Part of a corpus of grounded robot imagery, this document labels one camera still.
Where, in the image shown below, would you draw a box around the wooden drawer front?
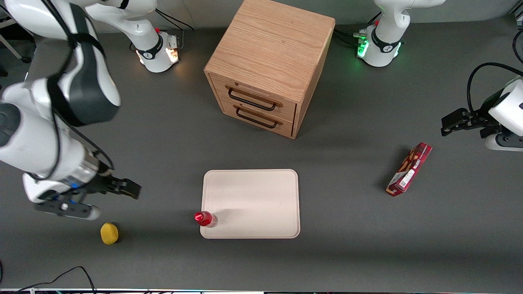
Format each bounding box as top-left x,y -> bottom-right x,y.
209,75 -> 297,123
221,100 -> 295,138

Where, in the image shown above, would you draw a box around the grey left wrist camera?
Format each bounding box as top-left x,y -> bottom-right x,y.
485,133 -> 523,152

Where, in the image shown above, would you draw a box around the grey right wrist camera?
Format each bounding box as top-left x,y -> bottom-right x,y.
34,199 -> 101,221

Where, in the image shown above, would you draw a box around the small red coke bottle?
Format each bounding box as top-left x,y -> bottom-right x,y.
194,211 -> 218,227

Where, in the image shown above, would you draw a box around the cream rectangular plastic tray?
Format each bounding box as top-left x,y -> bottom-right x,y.
200,169 -> 301,239

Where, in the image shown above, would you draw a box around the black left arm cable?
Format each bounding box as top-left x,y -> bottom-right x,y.
467,62 -> 523,115

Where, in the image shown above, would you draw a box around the black hanging cable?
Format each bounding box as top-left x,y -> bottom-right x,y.
512,29 -> 523,64

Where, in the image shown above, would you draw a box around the aluminium frame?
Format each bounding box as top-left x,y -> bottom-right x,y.
0,7 -> 41,64

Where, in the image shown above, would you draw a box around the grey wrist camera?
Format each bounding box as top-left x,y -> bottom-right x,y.
485,133 -> 523,152
34,199 -> 101,221

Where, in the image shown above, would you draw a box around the long black loose cable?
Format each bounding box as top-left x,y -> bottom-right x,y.
0,266 -> 96,294

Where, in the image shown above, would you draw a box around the yellow toy mango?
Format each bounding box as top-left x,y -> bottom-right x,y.
100,222 -> 119,245

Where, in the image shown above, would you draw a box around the black wire drawer handle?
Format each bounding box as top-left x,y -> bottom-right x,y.
228,88 -> 277,111
236,107 -> 278,129

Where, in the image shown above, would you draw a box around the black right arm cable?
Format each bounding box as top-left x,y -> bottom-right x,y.
25,0 -> 115,182

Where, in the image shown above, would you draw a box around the black right base cables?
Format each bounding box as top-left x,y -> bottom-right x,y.
154,9 -> 196,49

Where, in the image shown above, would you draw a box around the red snack box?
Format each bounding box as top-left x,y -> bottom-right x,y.
386,142 -> 433,197

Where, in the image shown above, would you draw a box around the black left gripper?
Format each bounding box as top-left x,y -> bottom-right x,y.
441,104 -> 501,137

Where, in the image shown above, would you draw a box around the wooden drawer cabinet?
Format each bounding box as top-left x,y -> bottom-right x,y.
203,0 -> 336,140

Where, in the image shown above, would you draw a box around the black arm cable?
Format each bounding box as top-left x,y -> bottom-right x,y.
467,62 -> 523,115
25,0 -> 115,182

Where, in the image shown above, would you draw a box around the black left base cables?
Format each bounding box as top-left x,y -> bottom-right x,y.
333,27 -> 368,47

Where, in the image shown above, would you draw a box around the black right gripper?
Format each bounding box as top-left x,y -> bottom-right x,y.
78,174 -> 141,199

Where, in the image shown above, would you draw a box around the black base cables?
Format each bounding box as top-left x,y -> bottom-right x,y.
333,27 -> 368,47
154,9 -> 196,49

